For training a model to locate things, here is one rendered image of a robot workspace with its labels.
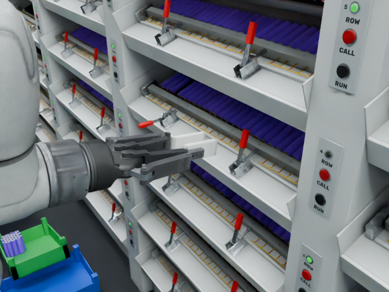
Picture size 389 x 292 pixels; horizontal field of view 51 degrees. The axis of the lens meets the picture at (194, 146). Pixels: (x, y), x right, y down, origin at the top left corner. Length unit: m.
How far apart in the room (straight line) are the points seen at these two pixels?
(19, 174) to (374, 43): 0.44
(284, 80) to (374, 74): 0.19
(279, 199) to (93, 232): 1.23
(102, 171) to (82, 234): 1.28
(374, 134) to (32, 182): 0.43
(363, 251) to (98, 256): 1.24
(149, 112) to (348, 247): 0.61
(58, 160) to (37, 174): 0.04
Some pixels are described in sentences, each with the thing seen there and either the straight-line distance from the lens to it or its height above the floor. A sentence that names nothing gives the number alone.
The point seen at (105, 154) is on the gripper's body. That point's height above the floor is 0.88.
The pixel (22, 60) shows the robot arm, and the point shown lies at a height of 1.05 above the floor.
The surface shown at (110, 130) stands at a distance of 1.42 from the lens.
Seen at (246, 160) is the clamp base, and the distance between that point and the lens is 0.79.
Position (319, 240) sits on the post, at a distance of 0.68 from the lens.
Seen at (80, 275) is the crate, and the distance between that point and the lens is 1.67.
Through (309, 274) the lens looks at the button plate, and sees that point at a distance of 0.73.
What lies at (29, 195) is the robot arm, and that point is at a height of 0.87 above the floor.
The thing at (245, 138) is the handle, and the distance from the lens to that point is 0.77.
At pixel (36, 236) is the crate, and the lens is 1.88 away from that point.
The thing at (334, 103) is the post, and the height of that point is 0.96.
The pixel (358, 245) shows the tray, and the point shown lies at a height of 0.74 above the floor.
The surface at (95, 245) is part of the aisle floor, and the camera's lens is 1.79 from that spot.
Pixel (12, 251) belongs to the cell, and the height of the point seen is 0.06.
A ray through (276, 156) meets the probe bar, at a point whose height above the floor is 0.78.
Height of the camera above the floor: 1.17
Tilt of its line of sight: 28 degrees down
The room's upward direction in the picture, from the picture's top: straight up
